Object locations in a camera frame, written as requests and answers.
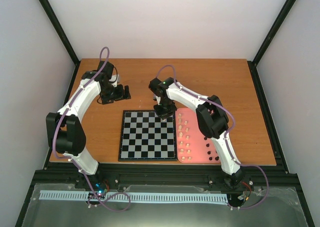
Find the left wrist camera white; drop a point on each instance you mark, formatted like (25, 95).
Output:
(114, 80)

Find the light blue slotted cable duct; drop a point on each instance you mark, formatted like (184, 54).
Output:
(140, 197)

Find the pink plastic tray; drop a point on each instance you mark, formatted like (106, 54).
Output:
(198, 149)

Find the black aluminium frame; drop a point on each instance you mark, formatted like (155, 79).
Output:
(280, 176)

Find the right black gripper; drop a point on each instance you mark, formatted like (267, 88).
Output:
(165, 115)

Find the black white chess board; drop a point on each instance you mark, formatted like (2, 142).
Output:
(145, 137)

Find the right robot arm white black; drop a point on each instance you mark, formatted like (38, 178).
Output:
(212, 122)

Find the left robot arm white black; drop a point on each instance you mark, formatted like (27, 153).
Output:
(66, 136)

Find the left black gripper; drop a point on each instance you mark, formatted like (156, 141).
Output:
(120, 96)

